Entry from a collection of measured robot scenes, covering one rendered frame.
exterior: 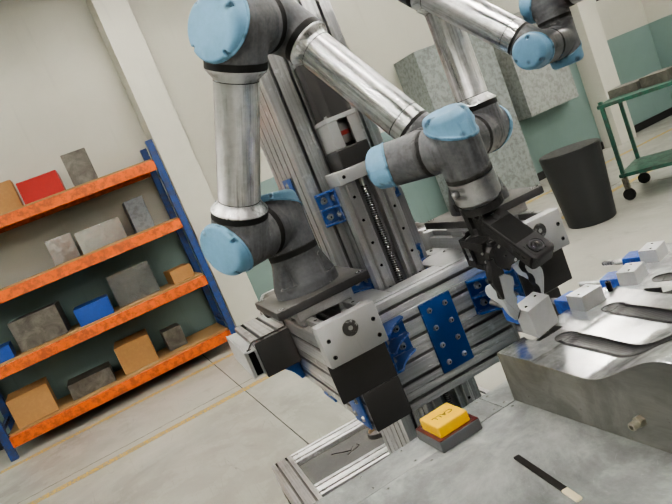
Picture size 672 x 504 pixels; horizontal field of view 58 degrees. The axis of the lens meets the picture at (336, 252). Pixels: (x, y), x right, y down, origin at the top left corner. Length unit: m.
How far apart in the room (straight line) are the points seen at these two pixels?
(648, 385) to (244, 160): 0.76
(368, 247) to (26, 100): 5.04
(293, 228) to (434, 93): 5.51
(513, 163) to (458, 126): 6.28
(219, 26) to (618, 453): 0.88
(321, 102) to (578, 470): 0.98
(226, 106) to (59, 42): 5.28
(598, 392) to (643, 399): 0.08
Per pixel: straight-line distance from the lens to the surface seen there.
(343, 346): 1.23
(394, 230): 1.53
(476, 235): 1.03
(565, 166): 5.07
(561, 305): 1.16
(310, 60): 1.18
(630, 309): 1.10
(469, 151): 0.94
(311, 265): 1.33
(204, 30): 1.12
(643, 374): 0.84
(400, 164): 0.97
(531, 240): 0.95
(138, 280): 5.64
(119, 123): 6.21
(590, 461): 0.91
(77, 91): 6.26
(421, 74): 6.73
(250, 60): 1.12
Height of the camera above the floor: 1.30
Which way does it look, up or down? 9 degrees down
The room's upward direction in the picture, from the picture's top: 22 degrees counter-clockwise
